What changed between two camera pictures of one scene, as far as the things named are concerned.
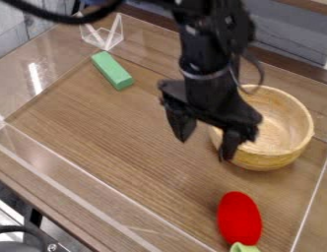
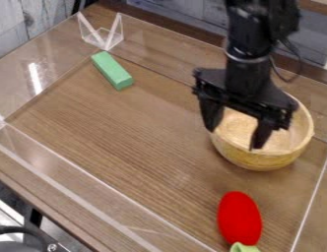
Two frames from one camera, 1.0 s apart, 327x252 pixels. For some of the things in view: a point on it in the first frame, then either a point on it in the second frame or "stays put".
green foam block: x=112 y=70 stays put
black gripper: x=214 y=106 -> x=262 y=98
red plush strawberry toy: x=238 y=220 stays put
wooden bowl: x=285 y=132 stays put
